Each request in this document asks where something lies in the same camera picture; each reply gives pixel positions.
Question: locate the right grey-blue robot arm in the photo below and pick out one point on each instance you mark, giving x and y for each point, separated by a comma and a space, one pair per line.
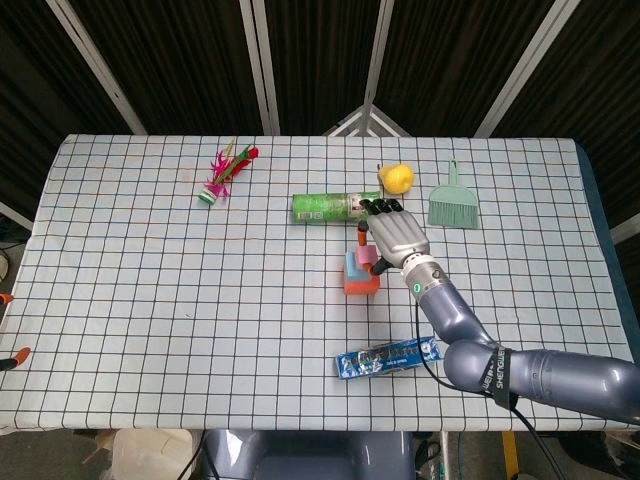
550, 372

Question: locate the blue cookie box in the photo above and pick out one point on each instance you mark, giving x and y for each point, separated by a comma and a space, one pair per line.
387, 357

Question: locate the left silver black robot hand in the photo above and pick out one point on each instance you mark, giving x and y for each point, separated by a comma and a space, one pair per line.
20, 356

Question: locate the white screen frame post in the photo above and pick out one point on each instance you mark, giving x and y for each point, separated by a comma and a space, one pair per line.
378, 50
260, 65
627, 227
527, 65
15, 216
97, 67

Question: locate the metal table leg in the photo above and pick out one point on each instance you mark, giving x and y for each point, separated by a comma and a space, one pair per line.
445, 455

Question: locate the white plastic bucket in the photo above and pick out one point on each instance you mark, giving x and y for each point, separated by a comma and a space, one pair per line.
150, 455

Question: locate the grey-blue robot torso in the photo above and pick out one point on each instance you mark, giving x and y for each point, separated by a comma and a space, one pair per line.
310, 455

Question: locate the white checkered tablecloth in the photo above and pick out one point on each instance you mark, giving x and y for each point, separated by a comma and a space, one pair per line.
150, 300

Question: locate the pink red feather shuttlecock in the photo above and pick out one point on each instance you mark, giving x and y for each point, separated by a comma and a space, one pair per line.
220, 175

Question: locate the yellow pear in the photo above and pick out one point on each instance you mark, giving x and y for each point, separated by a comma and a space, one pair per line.
397, 179

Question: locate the white triangular frame foot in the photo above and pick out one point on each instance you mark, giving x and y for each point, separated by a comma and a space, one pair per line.
347, 121

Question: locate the green chips can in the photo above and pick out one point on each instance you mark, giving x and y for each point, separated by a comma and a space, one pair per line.
325, 208

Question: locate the small pink foam cube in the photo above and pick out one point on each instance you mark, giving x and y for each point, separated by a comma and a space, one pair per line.
365, 256

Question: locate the green hand brush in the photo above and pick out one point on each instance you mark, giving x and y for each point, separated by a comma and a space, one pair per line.
452, 207

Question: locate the medium blue foam cube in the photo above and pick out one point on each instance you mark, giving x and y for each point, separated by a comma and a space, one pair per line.
356, 274

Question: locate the large orange foam cube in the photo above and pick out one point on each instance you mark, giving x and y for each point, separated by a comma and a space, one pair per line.
360, 288

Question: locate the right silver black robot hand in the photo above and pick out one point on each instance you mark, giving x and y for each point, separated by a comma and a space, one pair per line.
400, 235

